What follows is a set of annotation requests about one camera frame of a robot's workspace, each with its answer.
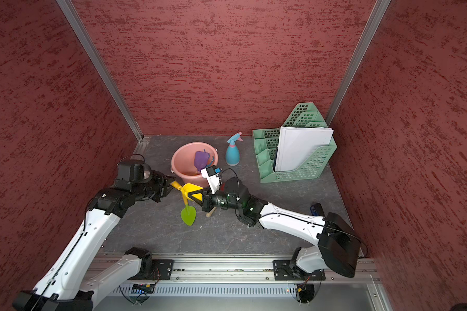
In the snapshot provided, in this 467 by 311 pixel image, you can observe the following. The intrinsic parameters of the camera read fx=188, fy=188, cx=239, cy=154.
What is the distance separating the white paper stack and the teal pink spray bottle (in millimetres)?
214

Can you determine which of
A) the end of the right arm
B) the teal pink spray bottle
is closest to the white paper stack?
the teal pink spray bottle

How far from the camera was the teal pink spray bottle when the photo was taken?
3.23ft

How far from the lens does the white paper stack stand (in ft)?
2.84

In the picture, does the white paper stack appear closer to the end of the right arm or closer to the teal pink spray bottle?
the teal pink spray bottle
